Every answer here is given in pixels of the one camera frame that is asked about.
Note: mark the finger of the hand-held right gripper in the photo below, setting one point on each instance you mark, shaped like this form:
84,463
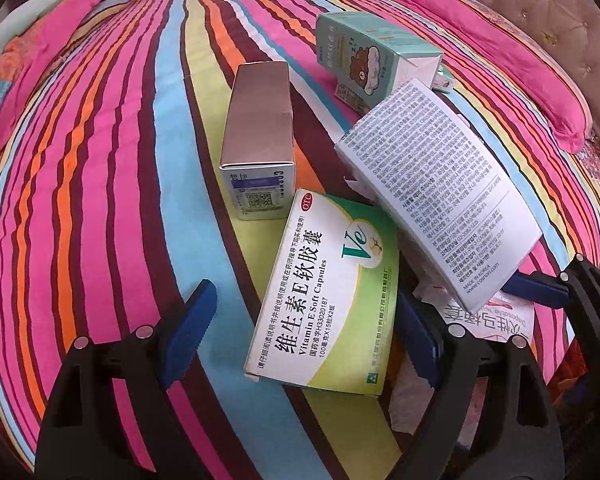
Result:
535,290

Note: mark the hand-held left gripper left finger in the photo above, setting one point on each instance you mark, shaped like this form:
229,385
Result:
190,330

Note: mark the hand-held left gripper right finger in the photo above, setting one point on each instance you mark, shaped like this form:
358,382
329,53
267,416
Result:
422,345

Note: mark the green white medicine box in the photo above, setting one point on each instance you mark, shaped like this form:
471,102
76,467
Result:
325,300

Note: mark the white box with black text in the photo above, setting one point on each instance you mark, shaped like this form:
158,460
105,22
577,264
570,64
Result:
440,180

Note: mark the white packet with red print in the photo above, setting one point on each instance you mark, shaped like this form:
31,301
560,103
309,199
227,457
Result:
500,327

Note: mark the striped multicolour bed sheet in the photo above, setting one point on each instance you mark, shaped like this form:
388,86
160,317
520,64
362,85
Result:
105,185

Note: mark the silver tall box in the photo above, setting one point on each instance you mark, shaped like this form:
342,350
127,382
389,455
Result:
260,130

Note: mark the large pink pillow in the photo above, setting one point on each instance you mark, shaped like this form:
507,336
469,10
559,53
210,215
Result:
495,60

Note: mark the teal box with bear print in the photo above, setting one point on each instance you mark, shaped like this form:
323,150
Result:
370,60

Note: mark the beige tufted headboard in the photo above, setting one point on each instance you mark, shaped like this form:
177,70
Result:
555,5

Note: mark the pink orange quilt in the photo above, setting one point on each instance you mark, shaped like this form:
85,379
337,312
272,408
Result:
80,15

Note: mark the pale green pillow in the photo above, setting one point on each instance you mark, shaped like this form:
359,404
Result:
25,15

